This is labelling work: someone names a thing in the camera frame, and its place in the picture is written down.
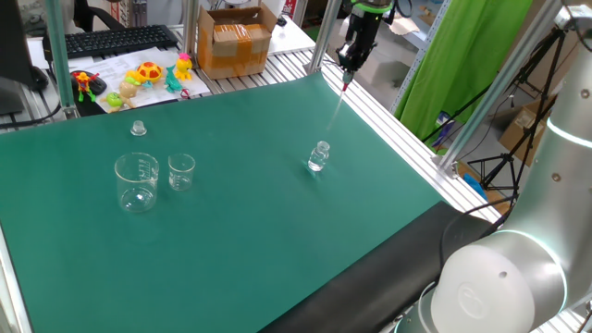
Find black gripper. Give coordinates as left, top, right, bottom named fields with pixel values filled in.
left=337, top=11, right=388, bottom=86

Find glass dropper red bulb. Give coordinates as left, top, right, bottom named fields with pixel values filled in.
left=326, top=81, right=351, bottom=133

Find grey shelf rack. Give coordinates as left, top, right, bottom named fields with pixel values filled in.
left=381, top=8, right=452, bottom=115

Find green cloth backdrop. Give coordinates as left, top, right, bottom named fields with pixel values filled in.
left=392, top=0, right=536, bottom=142

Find small clear glass bottle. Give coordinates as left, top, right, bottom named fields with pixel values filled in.
left=307, top=140, right=331, bottom=173

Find taped cardboard box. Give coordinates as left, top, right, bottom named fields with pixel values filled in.
left=197, top=4, right=278, bottom=80

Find yellow duck toy pink hat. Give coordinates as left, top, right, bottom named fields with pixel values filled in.
left=174, top=52, right=194, bottom=82

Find blue plastic bag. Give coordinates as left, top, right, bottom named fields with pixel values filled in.
left=462, top=173, right=489, bottom=203

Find teal dolphin toy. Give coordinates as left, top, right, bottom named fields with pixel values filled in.
left=164, top=64, right=183, bottom=93

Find open cardboard box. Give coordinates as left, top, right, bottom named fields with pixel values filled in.
left=498, top=94, right=559, bottom=167

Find black tripod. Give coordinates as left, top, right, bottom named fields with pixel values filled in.
left=466, top=27, right=574, bottom=218

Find green table mat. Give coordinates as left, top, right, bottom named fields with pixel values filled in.
left=0, top=71, right=444, bottom=333

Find orange yellow turtle toy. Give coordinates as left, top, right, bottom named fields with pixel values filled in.
left=125, top=61, right=165, bottom=85

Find small glass beaker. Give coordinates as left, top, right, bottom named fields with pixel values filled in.
left=167, top=153, right=197, bottom=192

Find beige animal toy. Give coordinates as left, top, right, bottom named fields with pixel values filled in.
left=118, top=77, right=140, bottom=110

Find white paper sheets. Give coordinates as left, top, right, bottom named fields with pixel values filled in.
left=68, top=45, right=212, bottom=115

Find black keyboard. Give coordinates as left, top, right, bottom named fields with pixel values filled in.
left=42, top=24, right=179, bottom=60

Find black computer mouse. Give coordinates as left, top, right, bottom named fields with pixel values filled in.
left=69, top=69, right=108, bottom=96

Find large glass beaker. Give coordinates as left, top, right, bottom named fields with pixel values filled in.
left=114, top=152, right=160, bottom=214

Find red robot figure toy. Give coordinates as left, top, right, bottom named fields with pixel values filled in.
left=71, top=71, right=101, bottom=104

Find black office chair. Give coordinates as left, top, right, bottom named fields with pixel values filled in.
left=67, top=0, right=126, bottom=33

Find black monitor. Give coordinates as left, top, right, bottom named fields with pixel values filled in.
left=0, top=0, right=50, bottom=117

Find aluminium frame post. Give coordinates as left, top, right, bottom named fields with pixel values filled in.
left=43, top=0, right=80, bottom=120
left=302, top=0, right=344, bottom=75
left=432, top=0, right=574, bottom=179
left=181, top=0, right=201, bottom=59

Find black camera cable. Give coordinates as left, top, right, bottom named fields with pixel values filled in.
left=383, top=0, right=415, bottom=27

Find grey tripod camera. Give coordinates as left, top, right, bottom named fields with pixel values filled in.
left=553, top=3, right=592, bottom=33

